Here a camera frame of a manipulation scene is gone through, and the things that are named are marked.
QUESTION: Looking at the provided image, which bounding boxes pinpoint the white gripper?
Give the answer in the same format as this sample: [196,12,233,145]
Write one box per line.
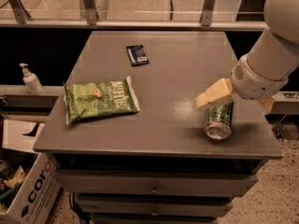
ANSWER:
[195,55,288,114]

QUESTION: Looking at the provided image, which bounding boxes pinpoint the green soda can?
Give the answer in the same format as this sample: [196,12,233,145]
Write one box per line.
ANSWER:
[204,102,234,141]

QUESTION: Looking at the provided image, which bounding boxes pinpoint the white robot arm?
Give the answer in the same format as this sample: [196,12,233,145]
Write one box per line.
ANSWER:
[195,0,299,109]

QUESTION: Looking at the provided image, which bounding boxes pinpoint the dark blue snack packet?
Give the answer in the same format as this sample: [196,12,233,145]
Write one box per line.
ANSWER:
[126,45,150,66]

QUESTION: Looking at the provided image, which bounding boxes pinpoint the grey drawer cabinet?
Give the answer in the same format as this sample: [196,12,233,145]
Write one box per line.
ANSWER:
[35,31,281,224]

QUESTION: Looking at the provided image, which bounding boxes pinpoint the green kettle chips bag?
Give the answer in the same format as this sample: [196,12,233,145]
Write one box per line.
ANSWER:
[64,77,140,125]

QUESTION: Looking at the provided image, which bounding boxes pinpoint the white pump dispenser bottle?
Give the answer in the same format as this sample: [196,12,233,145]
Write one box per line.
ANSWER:
[20,63,44,94]

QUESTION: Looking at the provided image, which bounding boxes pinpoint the white cardboard box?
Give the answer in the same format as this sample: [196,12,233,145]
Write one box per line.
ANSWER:
[0,119,61,224]

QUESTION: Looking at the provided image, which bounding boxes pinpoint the metal glass railing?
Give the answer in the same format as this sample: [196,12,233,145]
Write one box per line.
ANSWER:
[0,0,299,33]

